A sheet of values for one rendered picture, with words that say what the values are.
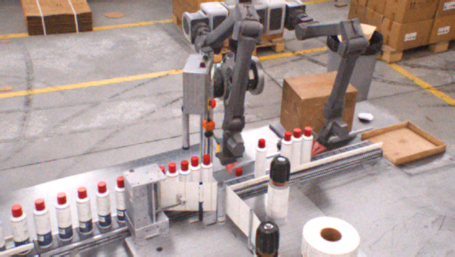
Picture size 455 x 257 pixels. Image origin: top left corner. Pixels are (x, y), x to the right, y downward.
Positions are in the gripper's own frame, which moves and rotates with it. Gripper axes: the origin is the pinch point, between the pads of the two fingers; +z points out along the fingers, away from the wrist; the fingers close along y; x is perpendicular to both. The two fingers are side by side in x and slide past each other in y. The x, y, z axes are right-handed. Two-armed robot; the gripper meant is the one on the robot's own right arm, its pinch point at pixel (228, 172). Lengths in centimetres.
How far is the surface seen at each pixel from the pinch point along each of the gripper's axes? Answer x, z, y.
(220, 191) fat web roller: -14.4, -3.1, -11.1
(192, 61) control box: 17.3, -46.0, -8.2
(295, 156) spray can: 5.0, 6.1, 37.5
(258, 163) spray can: 5.0, 4.4, 17.9
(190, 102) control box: 8.8, -32.8, -13.4
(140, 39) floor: 385, 104, 95
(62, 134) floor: 228, 102, -25
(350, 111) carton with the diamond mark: 22, 1, 81
